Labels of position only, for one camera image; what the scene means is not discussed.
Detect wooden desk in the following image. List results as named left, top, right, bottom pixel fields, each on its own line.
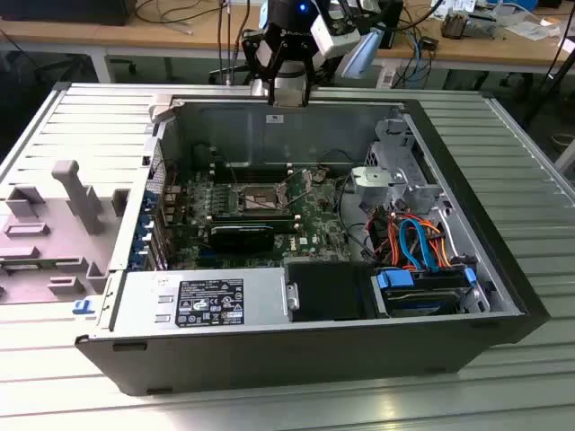
left=0, top=0, right=575, bottom=75

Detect black computer case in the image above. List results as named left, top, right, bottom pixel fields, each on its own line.
left=0, top=0, right=138, bottom=27

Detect orange wire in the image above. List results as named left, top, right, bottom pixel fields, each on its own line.
left=384, top=214, right=405, bottom=267
left=421, top=219, right=454, bottom=269

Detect black stand pole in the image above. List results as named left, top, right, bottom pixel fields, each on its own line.
left=523, top=40, right=575, bottom=126

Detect CPU socket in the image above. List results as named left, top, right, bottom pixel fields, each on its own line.
left=235, top=181, right=291, bottom=215

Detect silver power supply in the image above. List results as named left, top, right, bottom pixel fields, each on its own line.
left=109, top=268, right=288, bottom=332

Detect black PC case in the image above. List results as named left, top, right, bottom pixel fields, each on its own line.
left=74, top=92, right=552, bottom=397

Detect silver latch handle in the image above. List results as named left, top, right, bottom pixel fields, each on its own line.
left=284, top=281, right=301, bottom=312

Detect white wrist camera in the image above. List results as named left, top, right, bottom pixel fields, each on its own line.
left=311, top=14, right=361, bottom=59

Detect hard disk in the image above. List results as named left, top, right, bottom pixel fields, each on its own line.
left=382, top=287, right=464, bottom=318

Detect metal device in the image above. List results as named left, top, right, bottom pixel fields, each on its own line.
left=439, top=7, right=500, bottom=40

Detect white papers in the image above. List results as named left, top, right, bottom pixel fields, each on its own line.
left=502, top=11, right=562, bottom=42

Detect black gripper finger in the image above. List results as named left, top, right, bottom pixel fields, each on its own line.
left=241, top=27, right=283, bottom=108
left=283, top=39, right=317, bottom=108

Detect black wire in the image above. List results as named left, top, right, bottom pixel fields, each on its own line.
left=335, top=177, right=377, bottom=264

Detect tall black box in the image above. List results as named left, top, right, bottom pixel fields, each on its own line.
left=378, top=0, right=404, bottom=49

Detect blue wire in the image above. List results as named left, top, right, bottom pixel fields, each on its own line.
left=398, top=217, right=444, bottom=275

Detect blue disk carrier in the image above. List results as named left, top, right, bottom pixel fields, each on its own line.
left=376, top=267, right=478, bottom=293

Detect grey parts rack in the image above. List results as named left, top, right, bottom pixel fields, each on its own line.
left=0, top=159, right=132, bottom=307

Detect black graphics card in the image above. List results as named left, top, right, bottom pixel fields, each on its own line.
left=207, top=223, right=276, bottom=254

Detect silver drive cage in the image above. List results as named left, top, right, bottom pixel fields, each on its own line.
left=366, top=117, right=446, bottom=212

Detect green motherboard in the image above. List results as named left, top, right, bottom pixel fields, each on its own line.
left=161, top=164, right=360, bottom=272

